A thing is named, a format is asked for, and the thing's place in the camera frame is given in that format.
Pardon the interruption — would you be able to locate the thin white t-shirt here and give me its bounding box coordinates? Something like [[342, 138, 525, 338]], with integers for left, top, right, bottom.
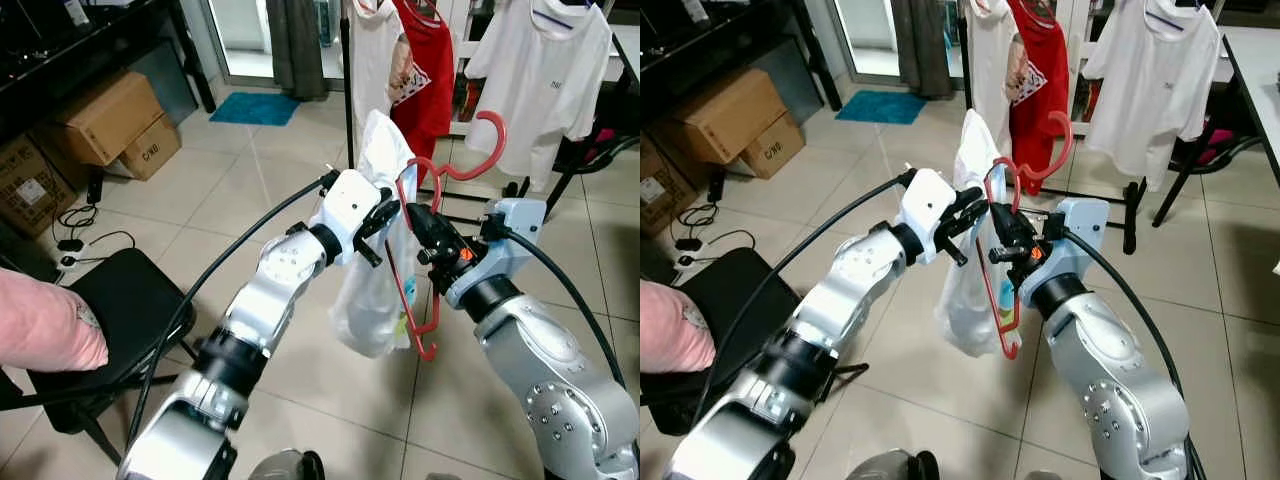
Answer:
[[330, 108, 427, 360], [935, 108, 1022, 359]]

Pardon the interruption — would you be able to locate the red plastic hanger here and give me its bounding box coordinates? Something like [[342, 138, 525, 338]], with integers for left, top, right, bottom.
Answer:
[[978, 110, 1075, 362], [385, 110, 510, 364]]

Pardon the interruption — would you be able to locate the red t-shirt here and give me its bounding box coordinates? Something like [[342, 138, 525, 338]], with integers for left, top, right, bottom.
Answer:
[[1008, 0, 1072, 170], [392, 0, 457, 167]]

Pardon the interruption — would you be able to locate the metal clothes rack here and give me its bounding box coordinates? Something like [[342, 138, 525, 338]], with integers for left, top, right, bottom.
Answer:
[[958, 0, 1242, 257], [340, 0, 617, 227]]

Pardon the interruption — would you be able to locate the teal floor mat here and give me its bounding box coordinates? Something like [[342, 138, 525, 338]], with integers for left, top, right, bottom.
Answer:
[[835, 90, 927, 126], [208, 92, 302, 128]]

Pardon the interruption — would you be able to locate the white printed shirt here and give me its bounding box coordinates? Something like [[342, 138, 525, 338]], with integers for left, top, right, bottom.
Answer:
[[348, 0, 414, 132], [965, 0, 1027, 127]]

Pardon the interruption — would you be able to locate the grey curtain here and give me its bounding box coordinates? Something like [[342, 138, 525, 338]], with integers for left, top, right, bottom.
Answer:
[[890, 0, 952, 100], [265, 0, 330, 102]]

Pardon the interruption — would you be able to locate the white t-shirt small logo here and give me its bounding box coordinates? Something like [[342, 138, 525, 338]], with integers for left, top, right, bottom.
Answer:
[[1082, 0, 1224, 194], [465, 0, 614, 194]]

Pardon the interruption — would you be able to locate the black chair pink cushion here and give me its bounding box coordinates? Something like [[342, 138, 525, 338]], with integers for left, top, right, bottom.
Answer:
[[555, 120, 641, 217], [1150, 125, 1264, 230]]

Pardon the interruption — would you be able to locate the small cardboard box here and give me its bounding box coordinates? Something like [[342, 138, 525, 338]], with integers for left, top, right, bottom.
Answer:
[[742, 112, 807, 180], [118, 115, 184, 182]]

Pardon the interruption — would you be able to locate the labelled cardboard box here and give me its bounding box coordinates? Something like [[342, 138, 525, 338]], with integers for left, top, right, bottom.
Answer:
[[0, 135, 77, 240], [640, 135, 697, 237]]

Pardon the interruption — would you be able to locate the grey robot left foot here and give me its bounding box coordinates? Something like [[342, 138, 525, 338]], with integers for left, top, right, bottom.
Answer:
[[248, 450, 327, 480], [845, 450, 942, 480]]

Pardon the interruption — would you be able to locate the white power strip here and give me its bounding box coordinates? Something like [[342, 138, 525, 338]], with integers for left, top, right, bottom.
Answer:
[[675, 240, 723, 287], [50, 235, 101, 277]]

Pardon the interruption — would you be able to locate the large cardboard box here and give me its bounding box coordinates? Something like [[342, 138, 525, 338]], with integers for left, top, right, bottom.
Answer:
[[55, 70, 167, 167], [690, 68, 792, 167]]

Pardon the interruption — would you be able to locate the black shelf unit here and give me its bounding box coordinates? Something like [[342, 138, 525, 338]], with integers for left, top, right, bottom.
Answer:
[[0, 0, 217, 142], [640, 0, 844, 137]]

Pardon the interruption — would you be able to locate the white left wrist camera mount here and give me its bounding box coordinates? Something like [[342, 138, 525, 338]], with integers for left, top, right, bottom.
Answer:
[[310, 168, 387, 267], [895, 168, 960, 264]]

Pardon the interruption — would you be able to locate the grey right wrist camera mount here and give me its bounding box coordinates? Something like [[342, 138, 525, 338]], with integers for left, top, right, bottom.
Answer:
[[445, 198, 550, 307], [1018, 197, 1112, 307]]

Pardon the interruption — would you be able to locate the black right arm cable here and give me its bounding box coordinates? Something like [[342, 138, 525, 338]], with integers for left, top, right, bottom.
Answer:
[[500, 228, 627, 387], [1060, 228, 1192, 480]]

